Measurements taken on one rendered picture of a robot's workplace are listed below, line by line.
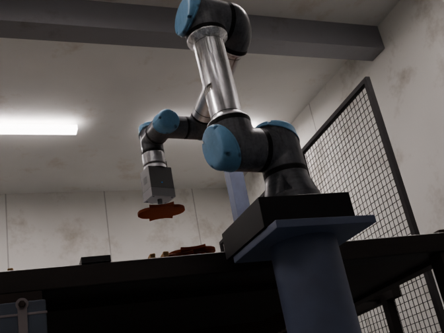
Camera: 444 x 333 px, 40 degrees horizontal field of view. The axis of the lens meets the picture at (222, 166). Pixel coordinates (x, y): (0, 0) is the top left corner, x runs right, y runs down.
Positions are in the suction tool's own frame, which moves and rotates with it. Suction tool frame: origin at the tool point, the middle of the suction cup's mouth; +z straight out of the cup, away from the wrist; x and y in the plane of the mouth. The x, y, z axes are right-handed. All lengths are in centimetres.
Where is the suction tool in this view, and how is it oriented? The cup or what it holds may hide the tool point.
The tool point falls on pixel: (161, 213)
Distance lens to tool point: 195.7
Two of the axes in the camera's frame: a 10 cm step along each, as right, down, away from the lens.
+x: 5.2, -4.2, -7.4
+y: -8.3, -0.8, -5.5
